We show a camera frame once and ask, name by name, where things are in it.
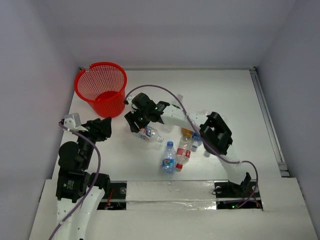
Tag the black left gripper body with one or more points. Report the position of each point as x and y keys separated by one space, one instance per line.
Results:
x=99 y=128

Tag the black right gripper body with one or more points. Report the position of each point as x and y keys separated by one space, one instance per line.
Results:
x=143 y=119

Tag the clear bottle white label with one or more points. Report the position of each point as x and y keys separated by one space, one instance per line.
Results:
x=150 y=134

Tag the orange juice bottle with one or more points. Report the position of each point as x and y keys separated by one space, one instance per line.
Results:
x=186 y=132

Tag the blue cap water bottle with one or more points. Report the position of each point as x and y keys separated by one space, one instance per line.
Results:
x=168 y=162

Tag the clear unlabelled bottle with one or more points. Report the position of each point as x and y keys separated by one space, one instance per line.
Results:
x=205 y=112

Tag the red label clear bottle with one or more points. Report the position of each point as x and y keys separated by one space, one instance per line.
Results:
x=183 y=151

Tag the blue label white-cap bottle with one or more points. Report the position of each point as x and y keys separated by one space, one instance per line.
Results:
x=196 y=142

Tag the green label clear bottle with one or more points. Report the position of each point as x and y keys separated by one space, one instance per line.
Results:
x=168 y=128

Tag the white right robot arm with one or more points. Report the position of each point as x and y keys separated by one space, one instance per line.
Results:
x=211 y=128

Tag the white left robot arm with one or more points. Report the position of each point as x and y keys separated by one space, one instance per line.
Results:
x=80 y=184

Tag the red mesh plastic basket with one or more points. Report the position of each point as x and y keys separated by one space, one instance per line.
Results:
x=102 y=86

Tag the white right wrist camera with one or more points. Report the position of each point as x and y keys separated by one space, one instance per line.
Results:
x=128 y=99

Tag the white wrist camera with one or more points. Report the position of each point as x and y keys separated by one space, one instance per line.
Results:
x=128 y=99
x=72 y=121

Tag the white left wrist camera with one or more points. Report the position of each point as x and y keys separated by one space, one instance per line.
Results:
x=72 y=121

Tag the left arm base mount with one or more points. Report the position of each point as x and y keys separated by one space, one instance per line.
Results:
x=115 y=200

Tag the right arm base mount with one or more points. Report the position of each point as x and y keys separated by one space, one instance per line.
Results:
x=230 y=196

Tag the aluminium rail right edge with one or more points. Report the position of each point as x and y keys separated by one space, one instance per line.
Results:
x=283 y=169

